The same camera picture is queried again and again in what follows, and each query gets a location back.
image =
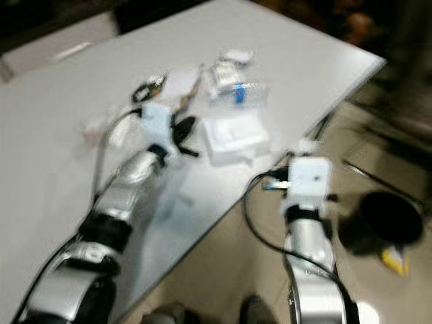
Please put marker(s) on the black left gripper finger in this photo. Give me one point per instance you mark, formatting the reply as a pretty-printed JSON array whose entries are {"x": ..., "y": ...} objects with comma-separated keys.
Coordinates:
[{"x": 184, "y": 130}]

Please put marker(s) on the white plastic food tray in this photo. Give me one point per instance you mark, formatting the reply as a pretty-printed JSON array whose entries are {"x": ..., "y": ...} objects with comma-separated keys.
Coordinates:
[{"x": 236, "y": 138}]

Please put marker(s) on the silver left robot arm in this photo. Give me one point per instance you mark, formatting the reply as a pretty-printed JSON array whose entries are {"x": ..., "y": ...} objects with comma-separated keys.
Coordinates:
[{"x": 135, "y": 179}]

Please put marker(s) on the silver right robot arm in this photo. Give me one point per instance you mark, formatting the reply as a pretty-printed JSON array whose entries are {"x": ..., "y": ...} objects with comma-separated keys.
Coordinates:
[{"x": 310, "y": 250}]

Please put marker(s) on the black round rubbish bin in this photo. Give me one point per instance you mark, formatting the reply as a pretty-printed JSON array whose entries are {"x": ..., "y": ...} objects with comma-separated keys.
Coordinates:
[{"x": 388, "y": 223}]

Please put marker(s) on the white paper sheet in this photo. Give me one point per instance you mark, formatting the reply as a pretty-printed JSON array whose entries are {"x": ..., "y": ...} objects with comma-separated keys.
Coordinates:
[{"x": 182, "y": 81}]

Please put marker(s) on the small black item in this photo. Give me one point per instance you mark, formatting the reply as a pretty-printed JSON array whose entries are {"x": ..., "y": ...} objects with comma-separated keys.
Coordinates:
[{"x": 145, "y": 91}]

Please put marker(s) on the clear bottle with blue label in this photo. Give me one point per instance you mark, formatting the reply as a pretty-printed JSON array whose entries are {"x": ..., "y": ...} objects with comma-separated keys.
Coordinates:
[{"x": 239, "y": 93}]

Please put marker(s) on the clear bag with tissue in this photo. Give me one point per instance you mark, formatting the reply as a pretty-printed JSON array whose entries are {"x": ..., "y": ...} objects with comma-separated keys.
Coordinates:
[{"x": 101, "y": 131}]

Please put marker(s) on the small white packet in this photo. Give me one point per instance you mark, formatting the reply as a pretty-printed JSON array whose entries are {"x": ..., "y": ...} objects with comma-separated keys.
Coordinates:
[{"x": 236, "y": 56}]

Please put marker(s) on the robot right leg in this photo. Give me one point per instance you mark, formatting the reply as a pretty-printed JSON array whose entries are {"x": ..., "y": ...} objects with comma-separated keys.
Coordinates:
[{"x": 258, "y": 310}]

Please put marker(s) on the robot leg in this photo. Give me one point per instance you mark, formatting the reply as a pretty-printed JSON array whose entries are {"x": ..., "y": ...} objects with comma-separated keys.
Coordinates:
[
  {"x": 163, "y": 315},
  {"x": 258, "y": 310}
]

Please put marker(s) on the yellow packet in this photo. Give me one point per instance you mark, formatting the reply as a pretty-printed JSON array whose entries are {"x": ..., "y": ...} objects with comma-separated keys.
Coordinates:
[{"x": 395, "y": 260}]

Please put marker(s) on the white table with black legs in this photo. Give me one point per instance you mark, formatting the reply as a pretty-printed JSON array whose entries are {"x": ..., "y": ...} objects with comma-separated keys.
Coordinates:
[{"x": 54, "y": 202}]

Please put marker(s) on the robot left leg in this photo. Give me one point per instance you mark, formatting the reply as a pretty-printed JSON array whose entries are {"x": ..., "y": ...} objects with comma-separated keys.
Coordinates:
[{"x": 163, "y": 315}]

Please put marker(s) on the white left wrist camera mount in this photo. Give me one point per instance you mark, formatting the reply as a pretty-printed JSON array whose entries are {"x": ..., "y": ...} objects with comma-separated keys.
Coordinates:
[{"x": 157, "y": 125}]

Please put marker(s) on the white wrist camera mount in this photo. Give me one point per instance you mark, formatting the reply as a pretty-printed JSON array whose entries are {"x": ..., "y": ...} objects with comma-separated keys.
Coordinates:
[
  {"x": 309, "y": 179},
  {"x": 157, "y": 125}
]

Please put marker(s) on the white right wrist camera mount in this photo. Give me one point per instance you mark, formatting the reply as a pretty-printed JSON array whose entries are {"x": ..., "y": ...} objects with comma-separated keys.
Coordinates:
[{"x": 309, "y": 179}]

